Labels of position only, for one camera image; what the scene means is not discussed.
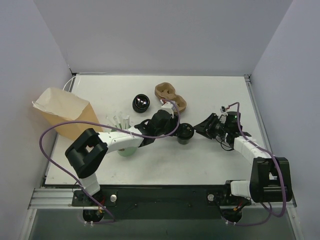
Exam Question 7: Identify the black paper coffee cup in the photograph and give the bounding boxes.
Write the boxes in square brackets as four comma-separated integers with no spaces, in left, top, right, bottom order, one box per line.
[177,137,191,145]

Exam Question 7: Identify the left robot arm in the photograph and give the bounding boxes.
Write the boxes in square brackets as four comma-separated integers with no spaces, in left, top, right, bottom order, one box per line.
[65,110,180,206]

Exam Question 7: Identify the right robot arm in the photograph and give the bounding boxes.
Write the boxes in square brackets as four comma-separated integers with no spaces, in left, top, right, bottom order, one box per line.
[193,111,293,204]

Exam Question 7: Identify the brown pulp cup carriers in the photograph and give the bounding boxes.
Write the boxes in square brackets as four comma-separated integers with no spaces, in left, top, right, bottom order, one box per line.
[154,82,187,113]

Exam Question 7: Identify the white wrapped straw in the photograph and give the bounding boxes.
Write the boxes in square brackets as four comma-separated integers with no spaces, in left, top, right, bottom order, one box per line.
[117,111,126,130]
[105,115,118,128]
[121,115,131,130]
[113,115,122,129]

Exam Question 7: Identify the green straw holder cup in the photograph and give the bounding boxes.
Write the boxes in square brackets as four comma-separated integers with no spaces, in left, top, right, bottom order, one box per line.
[108,125,143,157]

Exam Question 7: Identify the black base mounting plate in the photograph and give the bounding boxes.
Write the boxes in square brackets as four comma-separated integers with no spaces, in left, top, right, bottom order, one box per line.
[71,183,252,223]

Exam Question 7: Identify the brown paper bag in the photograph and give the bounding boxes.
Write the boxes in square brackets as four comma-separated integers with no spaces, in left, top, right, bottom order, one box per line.
[32,87,103,141]

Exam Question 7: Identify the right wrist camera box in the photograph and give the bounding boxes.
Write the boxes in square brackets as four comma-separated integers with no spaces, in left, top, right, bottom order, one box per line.
[218,106,231,124]

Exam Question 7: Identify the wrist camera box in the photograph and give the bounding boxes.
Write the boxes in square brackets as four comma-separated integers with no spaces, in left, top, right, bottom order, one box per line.
[160,99,176,118]
[218,106,231,124]

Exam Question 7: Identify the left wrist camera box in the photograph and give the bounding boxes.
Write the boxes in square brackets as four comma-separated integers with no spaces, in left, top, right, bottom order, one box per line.
[160,99,176,118]

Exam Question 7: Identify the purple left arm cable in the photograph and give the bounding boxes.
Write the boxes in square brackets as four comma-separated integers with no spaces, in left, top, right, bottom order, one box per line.
[39,99,181,226]

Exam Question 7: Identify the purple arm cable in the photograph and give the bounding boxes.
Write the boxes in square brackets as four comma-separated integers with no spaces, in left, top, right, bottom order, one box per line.
[39,99,181,226]
[222,101,288,227]

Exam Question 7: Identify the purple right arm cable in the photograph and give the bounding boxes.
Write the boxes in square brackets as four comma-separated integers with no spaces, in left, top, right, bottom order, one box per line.
[222,101,288,227]

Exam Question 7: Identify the white cable behind bag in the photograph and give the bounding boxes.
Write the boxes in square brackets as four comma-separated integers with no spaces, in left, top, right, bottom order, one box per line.
[63,75,80,92]

